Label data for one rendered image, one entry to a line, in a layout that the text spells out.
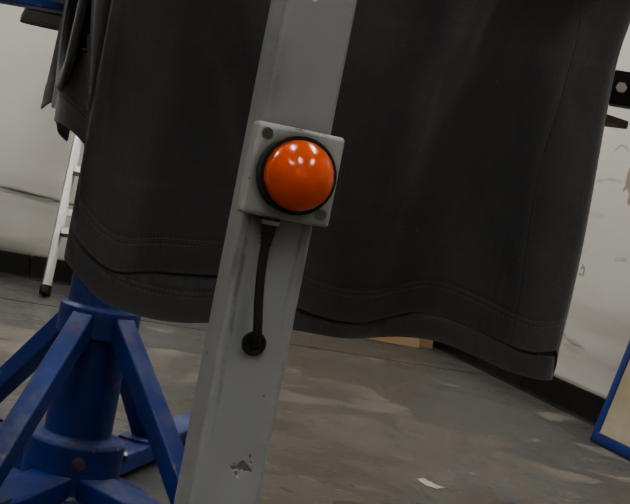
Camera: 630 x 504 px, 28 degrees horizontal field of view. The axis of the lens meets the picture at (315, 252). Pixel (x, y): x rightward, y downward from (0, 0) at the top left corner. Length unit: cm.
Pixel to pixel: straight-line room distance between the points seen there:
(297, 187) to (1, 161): 496
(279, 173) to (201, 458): 16
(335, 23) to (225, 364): 19
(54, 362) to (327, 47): 156
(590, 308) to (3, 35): 271
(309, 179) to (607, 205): 415
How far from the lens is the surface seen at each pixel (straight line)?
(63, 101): 104
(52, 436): 233
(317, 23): 69
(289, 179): 64
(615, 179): 476
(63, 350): 221
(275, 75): 68
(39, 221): 561
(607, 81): 108
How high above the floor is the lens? 65
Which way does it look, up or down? 3 degrees down
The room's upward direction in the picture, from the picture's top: 11 degrees clockwise
